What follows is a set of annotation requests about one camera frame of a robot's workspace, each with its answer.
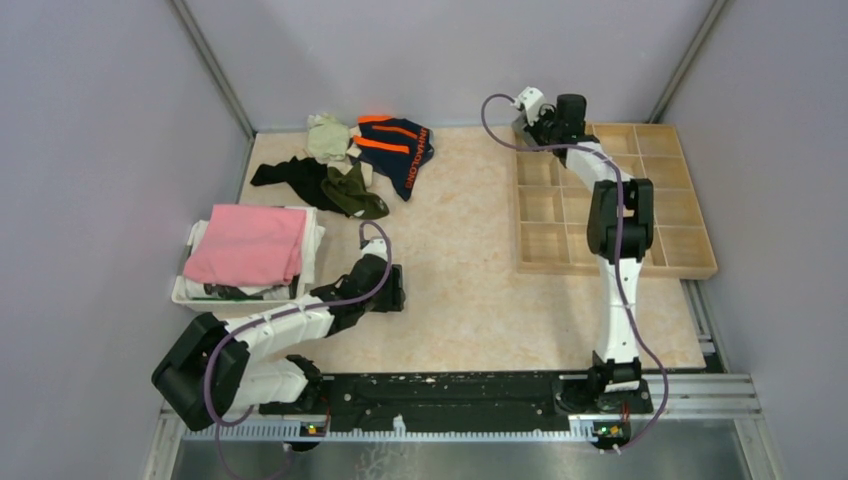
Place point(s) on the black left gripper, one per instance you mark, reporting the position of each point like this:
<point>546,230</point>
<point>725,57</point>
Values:
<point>394,296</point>

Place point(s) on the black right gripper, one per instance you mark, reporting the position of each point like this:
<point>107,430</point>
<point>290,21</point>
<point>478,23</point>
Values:
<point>544,113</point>

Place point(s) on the navy orange underwear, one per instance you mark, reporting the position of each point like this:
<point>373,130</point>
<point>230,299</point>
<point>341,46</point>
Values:
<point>396,148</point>

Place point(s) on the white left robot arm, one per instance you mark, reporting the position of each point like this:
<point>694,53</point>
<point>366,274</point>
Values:
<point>218,367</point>

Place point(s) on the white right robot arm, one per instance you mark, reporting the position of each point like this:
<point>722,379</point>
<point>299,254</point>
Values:
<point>619,228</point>

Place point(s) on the dark green underwear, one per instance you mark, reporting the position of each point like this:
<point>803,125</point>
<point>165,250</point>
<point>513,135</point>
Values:
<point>352,197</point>

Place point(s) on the black underwear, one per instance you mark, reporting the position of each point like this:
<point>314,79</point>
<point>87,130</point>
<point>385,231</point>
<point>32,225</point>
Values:
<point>304,176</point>

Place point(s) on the light green underwear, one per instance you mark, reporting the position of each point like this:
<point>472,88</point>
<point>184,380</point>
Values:
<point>328,138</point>

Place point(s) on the wooden compartment tray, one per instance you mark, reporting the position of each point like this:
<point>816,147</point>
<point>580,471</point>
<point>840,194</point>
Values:
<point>554,205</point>

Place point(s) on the pink folded cloth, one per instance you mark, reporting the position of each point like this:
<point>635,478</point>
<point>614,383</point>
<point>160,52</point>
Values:
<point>251,246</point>

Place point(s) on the white perforated plastic basket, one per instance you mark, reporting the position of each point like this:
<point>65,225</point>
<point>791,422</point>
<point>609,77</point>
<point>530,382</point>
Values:
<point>280,296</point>

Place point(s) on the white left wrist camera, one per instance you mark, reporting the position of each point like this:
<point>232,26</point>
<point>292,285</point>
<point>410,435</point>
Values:
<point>377,247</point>

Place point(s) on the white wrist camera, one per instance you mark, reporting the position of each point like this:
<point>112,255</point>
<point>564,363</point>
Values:
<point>530,101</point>
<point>377,247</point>

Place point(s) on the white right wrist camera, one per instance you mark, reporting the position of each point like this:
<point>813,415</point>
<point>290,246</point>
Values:
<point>530,101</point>

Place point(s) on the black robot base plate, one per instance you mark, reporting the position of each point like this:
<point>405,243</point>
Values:
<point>459,402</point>

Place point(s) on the aluminium frame rail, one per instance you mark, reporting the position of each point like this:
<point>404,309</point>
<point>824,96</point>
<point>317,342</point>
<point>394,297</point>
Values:
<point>676,397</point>

